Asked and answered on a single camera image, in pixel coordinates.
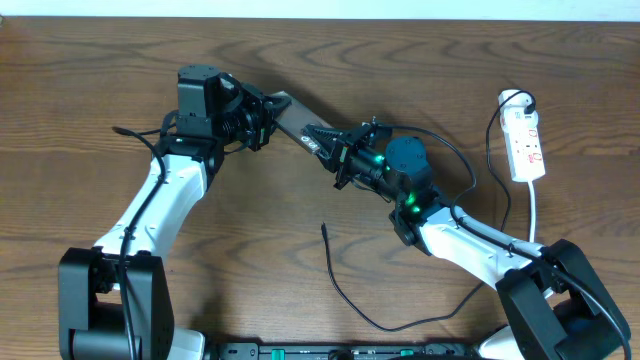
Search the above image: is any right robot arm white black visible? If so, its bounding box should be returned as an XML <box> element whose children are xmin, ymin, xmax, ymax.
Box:
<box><xmin>302</xmin><ymin>123</ymin><xmax>632</xmax><ymax>359</ymax></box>

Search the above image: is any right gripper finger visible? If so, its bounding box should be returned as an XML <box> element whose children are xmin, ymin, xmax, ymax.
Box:
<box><xmin>317</xmin><ymin>150</ymin><xmax>338</xmax><ymax>173</ymax></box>
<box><xmin>301</xmin><ymin>124</ymin><xmax>348</xmax><ymax>153</ymax></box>

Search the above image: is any white power strip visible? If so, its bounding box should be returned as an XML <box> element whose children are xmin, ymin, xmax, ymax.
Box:
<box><xmin>498</xmin><ymin>89</ymin><xmax>546</xmax><ymax>183</ymax></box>

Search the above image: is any black charger cable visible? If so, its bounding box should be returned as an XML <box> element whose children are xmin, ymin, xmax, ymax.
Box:
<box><xmin>320</xmin><ymin>89</ymin><xmax>537</xmax><ymax>333</ymax></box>

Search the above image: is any white power strip cord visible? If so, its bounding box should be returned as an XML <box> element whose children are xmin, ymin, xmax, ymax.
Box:
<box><xmin>527</xmin><ymin>180</ymin><xmax>538</xmax><ymax>245</ymax></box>

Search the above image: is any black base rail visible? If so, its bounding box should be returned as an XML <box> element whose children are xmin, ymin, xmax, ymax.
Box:
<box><xmin>203</xmin><ymin>342</ymin><xmax>480</xmax><ymax>360</ymax></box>

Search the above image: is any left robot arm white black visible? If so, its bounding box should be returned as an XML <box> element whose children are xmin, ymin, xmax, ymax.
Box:
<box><xmin>58</xmin><ymin>65</ymin><xmax>291</xmax><ymax>360</ymax></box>

